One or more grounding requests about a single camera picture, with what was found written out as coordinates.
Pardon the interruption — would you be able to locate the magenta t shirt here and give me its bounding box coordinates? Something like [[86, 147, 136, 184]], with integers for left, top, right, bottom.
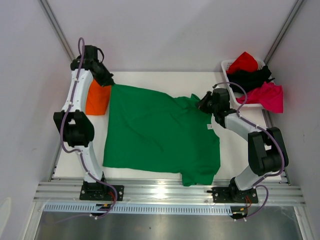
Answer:
[[236, 82, 284, 114]]

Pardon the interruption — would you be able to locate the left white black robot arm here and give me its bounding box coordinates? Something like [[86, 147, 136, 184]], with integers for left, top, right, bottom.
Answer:
[[53, 45, 115, 200]]

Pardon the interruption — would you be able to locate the white slotted cable duct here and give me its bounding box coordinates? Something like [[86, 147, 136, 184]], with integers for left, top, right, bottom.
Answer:
[[43, 202, 232, 216]]

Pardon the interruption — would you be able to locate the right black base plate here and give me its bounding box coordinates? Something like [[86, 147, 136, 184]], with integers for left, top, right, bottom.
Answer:
[[206, 186, 259, 204]]

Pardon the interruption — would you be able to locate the orange folded t shirt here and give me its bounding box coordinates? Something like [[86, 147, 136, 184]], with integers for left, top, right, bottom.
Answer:
[[85, 79, 112, 116]]

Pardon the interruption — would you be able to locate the right aluminium frame post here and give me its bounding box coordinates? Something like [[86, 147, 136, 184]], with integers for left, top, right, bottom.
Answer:
[[263, 0, 307, 65]]

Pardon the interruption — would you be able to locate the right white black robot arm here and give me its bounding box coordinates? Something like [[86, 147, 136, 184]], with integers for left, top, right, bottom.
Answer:
[[196, 88, 289, 202]]

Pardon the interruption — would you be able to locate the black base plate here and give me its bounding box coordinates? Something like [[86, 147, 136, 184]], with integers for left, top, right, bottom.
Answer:
[[79, 183, 115, 201], [206, 186, 259, 204]]

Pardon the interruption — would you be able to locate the black t shirt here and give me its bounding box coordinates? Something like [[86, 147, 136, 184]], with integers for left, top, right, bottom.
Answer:
[[227, 65, 274, 93]]

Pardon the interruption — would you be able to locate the left aluminium frame post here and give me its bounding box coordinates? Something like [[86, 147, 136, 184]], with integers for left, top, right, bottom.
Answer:
[[38, 0, 76, 71]]

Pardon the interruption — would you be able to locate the aluminium frame post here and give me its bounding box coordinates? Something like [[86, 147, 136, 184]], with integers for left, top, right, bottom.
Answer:
[[263, 0, 307, 65], [38, 0, 76, 71]]

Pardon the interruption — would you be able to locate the white plastic basket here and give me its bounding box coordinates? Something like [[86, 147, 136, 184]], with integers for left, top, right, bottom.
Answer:
[[221, 59, 274, 109]]

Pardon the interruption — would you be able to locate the red t shirt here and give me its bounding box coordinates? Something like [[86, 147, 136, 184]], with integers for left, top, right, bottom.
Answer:
[[226, 51, 259, 74]]

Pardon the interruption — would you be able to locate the green t shirt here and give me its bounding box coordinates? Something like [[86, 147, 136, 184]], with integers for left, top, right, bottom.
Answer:
[[103, 84, 221, 187]]

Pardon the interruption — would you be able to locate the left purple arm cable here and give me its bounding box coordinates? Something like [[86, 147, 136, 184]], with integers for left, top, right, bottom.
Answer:
[[53, 37, 118, 223]]

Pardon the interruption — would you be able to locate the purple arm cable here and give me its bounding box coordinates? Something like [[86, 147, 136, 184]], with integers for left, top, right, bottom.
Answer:
[[53, 37, 118, 223], [212, 82, 287, 222]]

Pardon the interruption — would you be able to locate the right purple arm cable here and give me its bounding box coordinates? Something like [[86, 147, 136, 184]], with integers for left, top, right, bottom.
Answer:
[[212, 82, 287, 222]]

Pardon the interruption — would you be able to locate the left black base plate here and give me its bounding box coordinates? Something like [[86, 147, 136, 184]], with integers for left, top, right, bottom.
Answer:
[[79, 183, 115, 201]]

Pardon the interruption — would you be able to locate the aluminium mounting rail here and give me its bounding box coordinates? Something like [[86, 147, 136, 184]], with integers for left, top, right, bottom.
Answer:
[[33, 178, 306, 206]]

